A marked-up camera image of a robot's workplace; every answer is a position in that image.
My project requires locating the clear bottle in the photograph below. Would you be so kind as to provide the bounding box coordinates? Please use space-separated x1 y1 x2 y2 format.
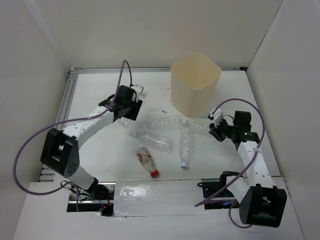
182 118 211 137
130 129 173 153
119 117 136 136
142 115 183 132

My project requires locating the red cap labelled bottle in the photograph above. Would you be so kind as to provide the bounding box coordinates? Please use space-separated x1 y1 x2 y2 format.
136 147 160 179

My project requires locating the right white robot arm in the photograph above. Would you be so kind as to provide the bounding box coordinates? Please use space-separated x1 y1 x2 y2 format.
208 109 287 228

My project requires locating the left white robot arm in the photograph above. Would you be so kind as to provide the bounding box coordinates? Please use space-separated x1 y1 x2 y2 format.
40 84 145 200

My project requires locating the beige plastic bin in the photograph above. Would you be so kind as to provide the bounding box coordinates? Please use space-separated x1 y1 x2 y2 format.
170 52 222 117

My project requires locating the clear bottle pointing down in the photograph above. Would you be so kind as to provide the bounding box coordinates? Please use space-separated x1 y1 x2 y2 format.
178 127 194 170

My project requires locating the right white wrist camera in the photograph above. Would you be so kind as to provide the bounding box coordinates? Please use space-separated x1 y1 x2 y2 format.
208 107 223 125

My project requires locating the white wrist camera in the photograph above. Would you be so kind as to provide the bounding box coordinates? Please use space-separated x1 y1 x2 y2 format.
208 107 223 125
131 84 148 101

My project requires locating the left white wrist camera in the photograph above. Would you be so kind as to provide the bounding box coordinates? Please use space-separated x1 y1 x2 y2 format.
131 84 148 101

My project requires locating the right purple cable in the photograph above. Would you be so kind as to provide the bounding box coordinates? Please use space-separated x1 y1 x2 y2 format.
194 98 266 229

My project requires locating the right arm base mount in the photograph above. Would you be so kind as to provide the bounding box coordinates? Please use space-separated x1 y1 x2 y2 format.
197 178 241 210

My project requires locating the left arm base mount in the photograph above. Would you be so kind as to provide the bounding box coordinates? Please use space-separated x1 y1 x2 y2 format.
66 182 115 217

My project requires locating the aluminium frame rail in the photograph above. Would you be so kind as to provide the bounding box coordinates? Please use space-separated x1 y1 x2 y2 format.
38 66 247 181

